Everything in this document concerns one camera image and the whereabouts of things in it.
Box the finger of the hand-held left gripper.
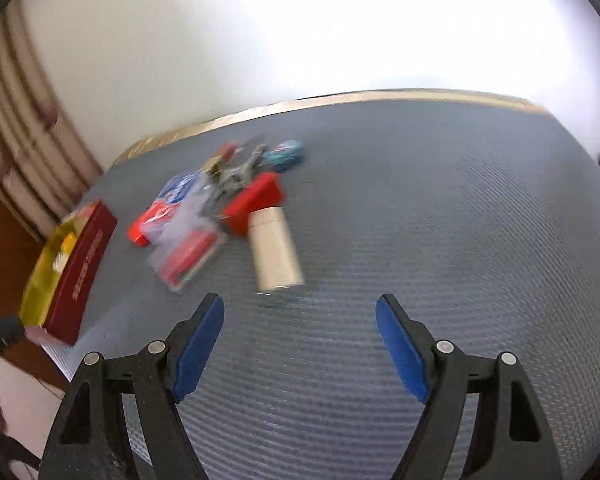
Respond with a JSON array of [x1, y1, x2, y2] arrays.
[[0, 316, 28, 361]]

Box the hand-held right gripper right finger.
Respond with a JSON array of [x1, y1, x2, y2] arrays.
[[375, 293, 563, 480]]

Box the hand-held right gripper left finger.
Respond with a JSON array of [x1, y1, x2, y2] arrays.
[[39, 292, 226, 480]]

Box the clear package with red item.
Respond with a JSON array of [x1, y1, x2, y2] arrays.
[[147, 195, 228, 295]]

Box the red box with yellow inside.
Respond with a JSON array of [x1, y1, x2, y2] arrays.
[[19, 200, 118, 346]]

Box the white cylinder tube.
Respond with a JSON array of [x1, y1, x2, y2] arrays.
[[247, 206, 306, 291]]

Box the red card pack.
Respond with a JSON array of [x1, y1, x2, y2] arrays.
[[127, 200, 181, 248]]

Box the red rectangular block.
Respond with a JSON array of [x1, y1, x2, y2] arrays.
[[222, 172, 284, 237]]

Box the blue card pack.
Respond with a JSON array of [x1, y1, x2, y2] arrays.
[[157, 171, 208, 207]]

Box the grey metal clamp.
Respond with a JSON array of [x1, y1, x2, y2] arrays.
[[207, 145, 268, 211]]

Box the teal keychain toy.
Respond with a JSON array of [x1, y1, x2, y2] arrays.
[[264, 139, 306, 168]]

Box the grey honeycomb mat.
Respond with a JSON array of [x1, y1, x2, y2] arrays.
[[45, 97, 600, 480]]

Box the beige patterned curtain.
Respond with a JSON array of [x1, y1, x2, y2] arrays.
[[0, 0, 106, 241]]

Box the gold table cover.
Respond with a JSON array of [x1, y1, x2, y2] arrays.
[[111, 89, 551, 166]]

